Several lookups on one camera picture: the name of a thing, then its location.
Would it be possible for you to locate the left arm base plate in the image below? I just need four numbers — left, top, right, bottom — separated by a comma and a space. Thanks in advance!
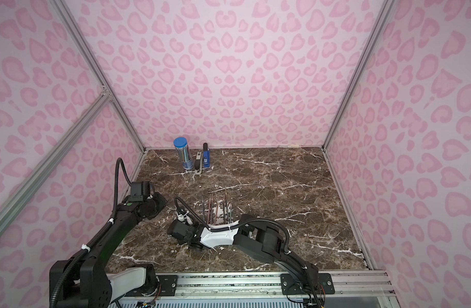
157, 275, 178, 297

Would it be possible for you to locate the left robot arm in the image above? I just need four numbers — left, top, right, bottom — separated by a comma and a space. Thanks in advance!
49, 192, 167, 307

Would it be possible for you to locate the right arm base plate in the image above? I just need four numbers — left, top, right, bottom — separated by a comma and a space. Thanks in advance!
280, 273, 335, 295

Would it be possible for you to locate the grey clip tool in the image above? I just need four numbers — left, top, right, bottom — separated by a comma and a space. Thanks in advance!
194, 151, 203, 175

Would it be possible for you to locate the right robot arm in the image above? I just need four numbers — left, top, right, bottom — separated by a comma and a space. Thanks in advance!
167, 214, 325, 299

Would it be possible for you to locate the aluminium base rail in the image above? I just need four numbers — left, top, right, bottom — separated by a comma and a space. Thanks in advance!
61, 270, 398, 308

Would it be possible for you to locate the blue-capped metal cylinder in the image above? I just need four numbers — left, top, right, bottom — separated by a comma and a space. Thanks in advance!
173, 137, 194, 171

